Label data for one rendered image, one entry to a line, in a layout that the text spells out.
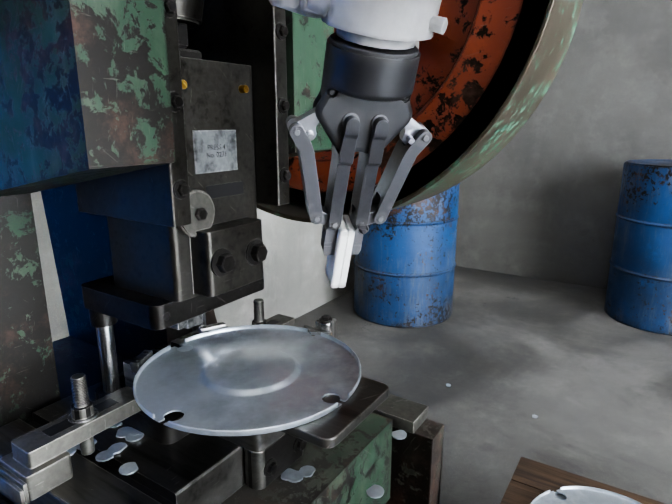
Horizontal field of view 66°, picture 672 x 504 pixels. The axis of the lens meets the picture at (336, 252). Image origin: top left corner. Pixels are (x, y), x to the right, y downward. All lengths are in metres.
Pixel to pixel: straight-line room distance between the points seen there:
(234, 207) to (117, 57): 0.25
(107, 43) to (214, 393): 0.40
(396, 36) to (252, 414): 0.42
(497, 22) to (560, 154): 3.02
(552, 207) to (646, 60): 1.03
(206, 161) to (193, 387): 0.28
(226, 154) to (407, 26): 0.34
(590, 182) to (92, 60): 3.51
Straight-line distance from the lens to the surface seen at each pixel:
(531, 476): 1.30
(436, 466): 0.92
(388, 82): 0.41
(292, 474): 0.75
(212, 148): 0.66
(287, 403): 0.63
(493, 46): 0.83
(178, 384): 0.69
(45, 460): 0.69
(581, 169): 3.81
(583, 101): 3.80
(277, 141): 0.69
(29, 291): 0.84
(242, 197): 0.70
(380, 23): 0.39
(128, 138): 0.53
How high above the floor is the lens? 1.10
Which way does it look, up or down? 14 degrees down
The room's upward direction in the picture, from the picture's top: straight up
